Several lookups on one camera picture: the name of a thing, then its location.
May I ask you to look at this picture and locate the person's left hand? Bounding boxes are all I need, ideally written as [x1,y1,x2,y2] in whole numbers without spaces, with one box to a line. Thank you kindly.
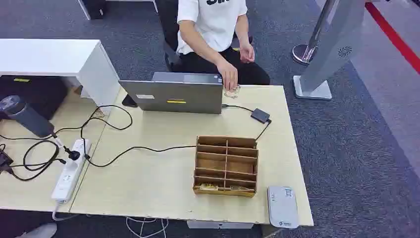
[239,43,256,64]

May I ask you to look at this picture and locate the white power strip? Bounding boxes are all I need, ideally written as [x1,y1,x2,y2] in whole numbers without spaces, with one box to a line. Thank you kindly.
[51,138,92,203]

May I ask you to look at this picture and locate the short black adapter cable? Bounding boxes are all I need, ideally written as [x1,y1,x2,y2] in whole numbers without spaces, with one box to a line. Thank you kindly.
[221,104,255,114]

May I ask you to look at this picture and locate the black phone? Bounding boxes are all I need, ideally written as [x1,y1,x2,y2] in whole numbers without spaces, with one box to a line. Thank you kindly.
[121,94,139,109]

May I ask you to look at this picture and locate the person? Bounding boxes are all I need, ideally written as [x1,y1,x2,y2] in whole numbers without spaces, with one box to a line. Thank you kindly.
[163,0,271,93]

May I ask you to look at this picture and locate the clear plastic card holder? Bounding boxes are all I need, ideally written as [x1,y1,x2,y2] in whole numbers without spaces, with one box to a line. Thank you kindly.
[224,84,242,100]

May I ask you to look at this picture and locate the coiled black cable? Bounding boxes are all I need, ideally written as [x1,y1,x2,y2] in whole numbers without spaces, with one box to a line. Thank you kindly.
[0,140,67,182]

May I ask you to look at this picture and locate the wooden divided card box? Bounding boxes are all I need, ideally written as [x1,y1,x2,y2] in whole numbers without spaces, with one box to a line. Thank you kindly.
[192,135,259,199]

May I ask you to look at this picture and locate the white desk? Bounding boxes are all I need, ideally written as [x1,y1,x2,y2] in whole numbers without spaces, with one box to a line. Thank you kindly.
[0,38,121,108]

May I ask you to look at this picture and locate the black power adapter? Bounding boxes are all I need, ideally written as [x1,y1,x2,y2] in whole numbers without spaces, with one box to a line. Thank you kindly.
[250,108,271,124]

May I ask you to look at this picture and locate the person's hand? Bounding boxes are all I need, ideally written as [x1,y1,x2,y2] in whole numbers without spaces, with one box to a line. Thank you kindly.
[216,60,239,93]
[239,43,256,64]

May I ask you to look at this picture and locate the grey card reader device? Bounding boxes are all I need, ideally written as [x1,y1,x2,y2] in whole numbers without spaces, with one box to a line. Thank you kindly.
[266,185,300,230]

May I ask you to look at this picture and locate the grey kiosk stand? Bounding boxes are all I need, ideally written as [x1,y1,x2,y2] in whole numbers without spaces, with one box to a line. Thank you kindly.
[292,0,367,101]

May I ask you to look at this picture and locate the person's right hand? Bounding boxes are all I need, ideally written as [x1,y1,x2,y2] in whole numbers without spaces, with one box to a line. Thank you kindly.
[216,60,239,93]

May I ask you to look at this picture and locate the looped black cable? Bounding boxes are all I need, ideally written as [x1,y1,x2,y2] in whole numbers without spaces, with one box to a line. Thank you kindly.
[80,105,134,159]

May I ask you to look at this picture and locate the white power strip cord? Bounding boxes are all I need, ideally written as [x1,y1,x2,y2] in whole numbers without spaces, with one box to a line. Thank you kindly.
[51,200,80,222]

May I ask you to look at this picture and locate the grey box under desk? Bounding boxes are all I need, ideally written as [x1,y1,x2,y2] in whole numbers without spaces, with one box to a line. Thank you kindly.
[186,220,254,230]

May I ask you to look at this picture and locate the grey laptop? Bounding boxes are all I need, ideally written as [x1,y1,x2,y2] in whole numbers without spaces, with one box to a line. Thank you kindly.
[118,71,224,115]

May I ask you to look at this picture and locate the black bin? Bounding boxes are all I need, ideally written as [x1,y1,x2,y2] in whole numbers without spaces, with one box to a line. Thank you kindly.
[81,0,107,20]

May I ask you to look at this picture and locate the black plug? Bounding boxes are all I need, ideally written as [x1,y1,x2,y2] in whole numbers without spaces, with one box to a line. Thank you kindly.
[63,146,81,162]

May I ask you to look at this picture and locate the black small device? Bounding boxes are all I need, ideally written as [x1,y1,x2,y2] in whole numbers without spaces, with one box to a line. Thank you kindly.
[0,144,14,174]

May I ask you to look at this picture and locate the white rounded object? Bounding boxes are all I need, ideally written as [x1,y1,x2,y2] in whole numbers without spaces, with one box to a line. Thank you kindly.
[15,222,58,238]

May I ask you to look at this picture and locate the long black power cable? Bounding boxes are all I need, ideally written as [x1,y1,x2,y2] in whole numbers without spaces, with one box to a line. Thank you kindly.
[86,119,272,169]

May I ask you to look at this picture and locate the chrome stanchion post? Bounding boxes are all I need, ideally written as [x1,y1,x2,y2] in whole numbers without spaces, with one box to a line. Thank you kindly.
[291,0,339,65]

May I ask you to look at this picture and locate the white loose cables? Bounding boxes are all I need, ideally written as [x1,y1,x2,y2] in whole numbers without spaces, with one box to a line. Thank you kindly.
[125,216,169,238]

